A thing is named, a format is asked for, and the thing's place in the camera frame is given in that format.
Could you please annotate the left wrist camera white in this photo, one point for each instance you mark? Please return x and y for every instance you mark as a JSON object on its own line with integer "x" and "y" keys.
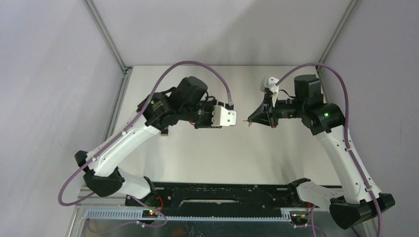
{"x": 221, "y": 116}

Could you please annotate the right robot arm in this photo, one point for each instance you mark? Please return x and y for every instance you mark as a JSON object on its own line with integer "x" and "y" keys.
{"x": 360, "y": 199}

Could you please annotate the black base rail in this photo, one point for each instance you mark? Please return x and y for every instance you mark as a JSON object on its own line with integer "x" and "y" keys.
{"x": 225, "y": 201}

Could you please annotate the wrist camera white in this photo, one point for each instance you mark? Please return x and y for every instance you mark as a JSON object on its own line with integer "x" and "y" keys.
{"x": 221, "y": 116}
{"x": 270, "y": 83}

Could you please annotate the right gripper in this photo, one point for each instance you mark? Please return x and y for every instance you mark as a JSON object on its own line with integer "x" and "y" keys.
{"x": 260, "y": 115}

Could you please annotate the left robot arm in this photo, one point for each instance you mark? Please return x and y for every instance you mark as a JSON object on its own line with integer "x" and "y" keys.
{"x": 189, "y": 101}

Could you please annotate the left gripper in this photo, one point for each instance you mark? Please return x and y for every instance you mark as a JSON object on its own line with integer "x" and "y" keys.
{"x": 208, "y": 124}

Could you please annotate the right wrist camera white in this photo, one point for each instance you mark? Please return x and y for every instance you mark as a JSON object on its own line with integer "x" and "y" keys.
{"x": 270, "y": 83}

